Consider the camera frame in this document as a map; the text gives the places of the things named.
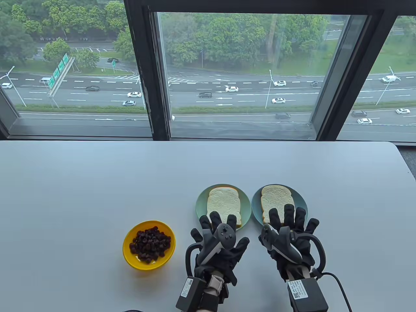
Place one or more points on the pile of dried cranberries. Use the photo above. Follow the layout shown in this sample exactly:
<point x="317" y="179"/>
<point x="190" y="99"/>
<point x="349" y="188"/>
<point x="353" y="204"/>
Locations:
<point x="149" y="243"/>

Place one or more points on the green road sign gantry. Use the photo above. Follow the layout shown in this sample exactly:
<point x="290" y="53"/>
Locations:
<point x="65" y="59"/>

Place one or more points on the person's right hand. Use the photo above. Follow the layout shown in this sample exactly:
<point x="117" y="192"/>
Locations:
<point x="307" y="250"/>

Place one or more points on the pink wrist watch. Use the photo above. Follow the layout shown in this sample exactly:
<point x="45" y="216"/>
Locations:
<point x="215" y="286"/>

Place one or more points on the person's left hand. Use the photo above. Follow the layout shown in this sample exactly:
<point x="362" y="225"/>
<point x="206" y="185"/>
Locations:
<point x="234" y="256"/>

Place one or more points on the black box with white label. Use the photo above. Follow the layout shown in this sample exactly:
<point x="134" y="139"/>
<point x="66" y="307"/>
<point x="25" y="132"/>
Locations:
<point x="308" y="295"/>
<point x="191" y="292"/>

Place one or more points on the black motion controller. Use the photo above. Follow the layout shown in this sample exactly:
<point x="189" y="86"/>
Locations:
<point x="286" y="248"/>

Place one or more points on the blue plate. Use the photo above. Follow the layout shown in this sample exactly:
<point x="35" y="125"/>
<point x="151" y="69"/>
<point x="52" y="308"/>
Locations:
<point x="256" y="208"/>

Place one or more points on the black window frame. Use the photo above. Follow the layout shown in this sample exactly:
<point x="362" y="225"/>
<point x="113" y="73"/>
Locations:
<point x="146" y="81"/>

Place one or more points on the grey motion controller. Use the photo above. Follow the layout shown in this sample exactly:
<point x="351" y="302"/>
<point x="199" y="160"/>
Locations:
<point x="224" y="232"/>

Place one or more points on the white toast slice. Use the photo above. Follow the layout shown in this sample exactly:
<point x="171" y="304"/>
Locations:
<point x="276" y="198"/>
<point x="224" y="201"/>

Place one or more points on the light green plate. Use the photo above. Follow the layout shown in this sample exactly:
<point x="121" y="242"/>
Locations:
<point x="201" y="208"/>

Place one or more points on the yellow bowl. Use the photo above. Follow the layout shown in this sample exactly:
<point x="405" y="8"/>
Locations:
<point x="136" y="263"/>

